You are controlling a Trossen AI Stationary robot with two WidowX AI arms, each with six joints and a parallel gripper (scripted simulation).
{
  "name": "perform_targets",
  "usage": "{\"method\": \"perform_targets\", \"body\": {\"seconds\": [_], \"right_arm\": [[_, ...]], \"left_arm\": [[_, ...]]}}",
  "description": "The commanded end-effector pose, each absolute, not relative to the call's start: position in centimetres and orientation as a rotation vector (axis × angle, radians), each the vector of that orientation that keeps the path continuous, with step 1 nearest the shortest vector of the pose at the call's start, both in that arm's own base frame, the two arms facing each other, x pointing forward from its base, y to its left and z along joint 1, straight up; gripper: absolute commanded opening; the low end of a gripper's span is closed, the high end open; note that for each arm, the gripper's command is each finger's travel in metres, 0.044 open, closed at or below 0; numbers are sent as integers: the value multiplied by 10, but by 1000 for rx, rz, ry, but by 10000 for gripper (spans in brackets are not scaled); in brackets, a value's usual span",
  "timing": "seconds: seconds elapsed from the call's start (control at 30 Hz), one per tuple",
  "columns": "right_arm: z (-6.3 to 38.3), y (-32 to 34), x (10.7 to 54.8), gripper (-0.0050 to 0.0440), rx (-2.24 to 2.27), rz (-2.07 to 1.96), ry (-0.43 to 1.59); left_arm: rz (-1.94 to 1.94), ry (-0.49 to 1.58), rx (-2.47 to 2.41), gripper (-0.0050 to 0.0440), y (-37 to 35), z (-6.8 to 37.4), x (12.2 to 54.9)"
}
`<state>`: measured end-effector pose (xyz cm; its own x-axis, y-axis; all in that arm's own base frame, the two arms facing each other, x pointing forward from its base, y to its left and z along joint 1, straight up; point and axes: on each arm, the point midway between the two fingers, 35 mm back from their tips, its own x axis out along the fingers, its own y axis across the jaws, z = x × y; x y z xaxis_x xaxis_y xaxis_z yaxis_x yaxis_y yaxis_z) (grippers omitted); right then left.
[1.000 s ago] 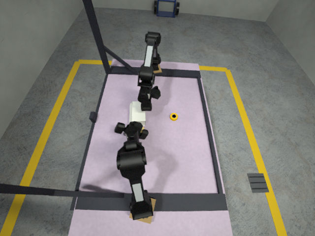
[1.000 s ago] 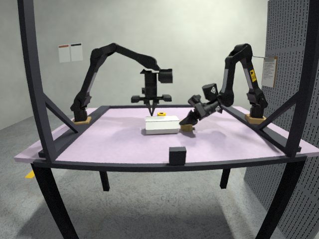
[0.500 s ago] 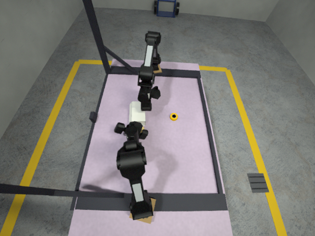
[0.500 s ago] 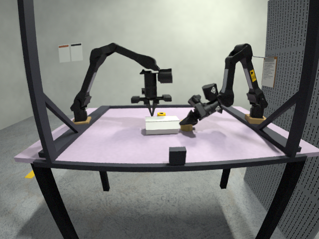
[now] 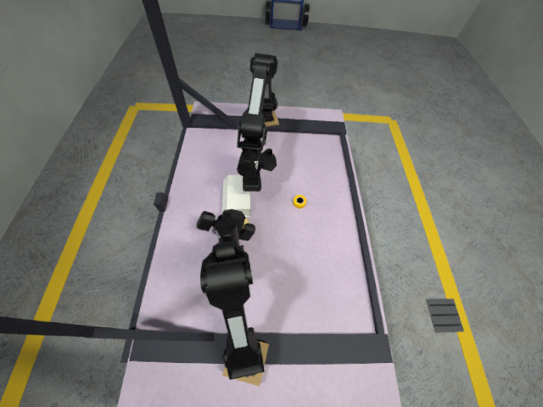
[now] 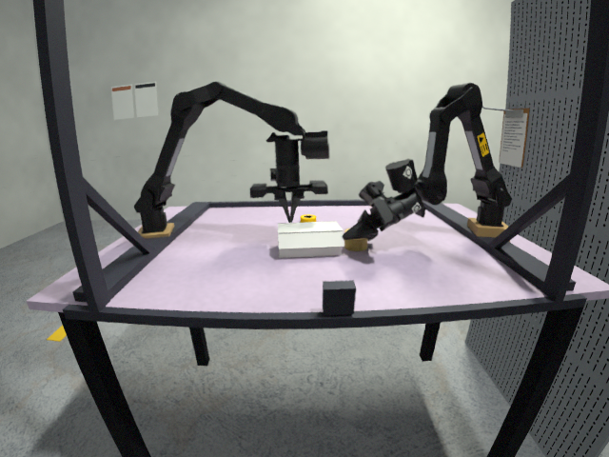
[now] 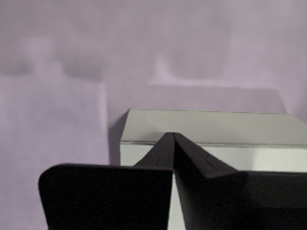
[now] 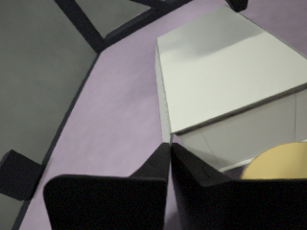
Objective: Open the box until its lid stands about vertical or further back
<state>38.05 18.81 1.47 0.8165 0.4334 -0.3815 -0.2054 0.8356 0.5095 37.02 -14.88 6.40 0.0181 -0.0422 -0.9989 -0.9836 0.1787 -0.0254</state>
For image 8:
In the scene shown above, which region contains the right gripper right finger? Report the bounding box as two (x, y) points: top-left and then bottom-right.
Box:
(170, 143), (307, 230)

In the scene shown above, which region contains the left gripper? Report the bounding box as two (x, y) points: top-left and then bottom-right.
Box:
(225, 0), (248, 12)

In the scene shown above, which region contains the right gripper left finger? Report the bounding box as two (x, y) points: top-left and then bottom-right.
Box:
(42, 142), (171, 230)

